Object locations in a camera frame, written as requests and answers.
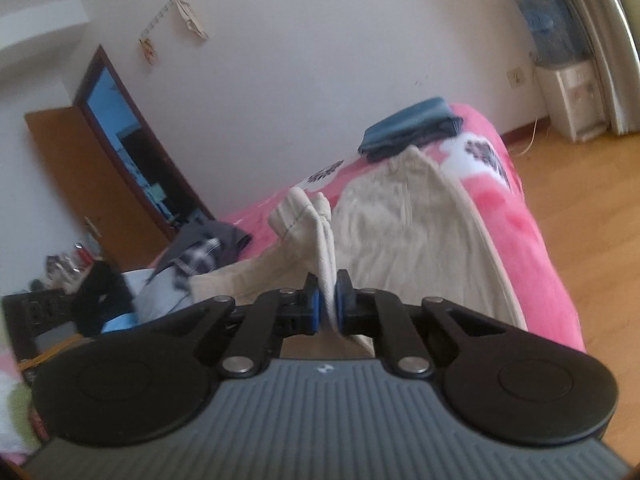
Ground pink floral blanket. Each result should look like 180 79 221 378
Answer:
215 102 586 356

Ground black furniture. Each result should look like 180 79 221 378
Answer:
2 287 88 361

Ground beige hanging paper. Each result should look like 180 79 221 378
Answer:
175 0 209 41

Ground plaid shirt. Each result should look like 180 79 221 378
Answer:
175 237 221 276

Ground folded blue jeans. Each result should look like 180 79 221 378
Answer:
357 97 463 163

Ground wooden door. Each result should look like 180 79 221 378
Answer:
25 105 168 271

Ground pale cable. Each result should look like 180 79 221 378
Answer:
519 115 540 157

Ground pink quilt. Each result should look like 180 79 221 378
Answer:
0 350 46 466

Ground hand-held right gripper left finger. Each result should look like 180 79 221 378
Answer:
155 272 323 378

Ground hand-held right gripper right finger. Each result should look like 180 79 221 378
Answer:
336 270 506 377

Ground dark grey garment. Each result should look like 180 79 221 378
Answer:
160 220 253 273

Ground light blue shirt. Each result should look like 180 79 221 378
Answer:
100 312 141 333

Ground beige pants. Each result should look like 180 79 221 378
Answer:
187 145 528 361

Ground beige curtain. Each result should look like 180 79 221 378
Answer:
535 0 640 136

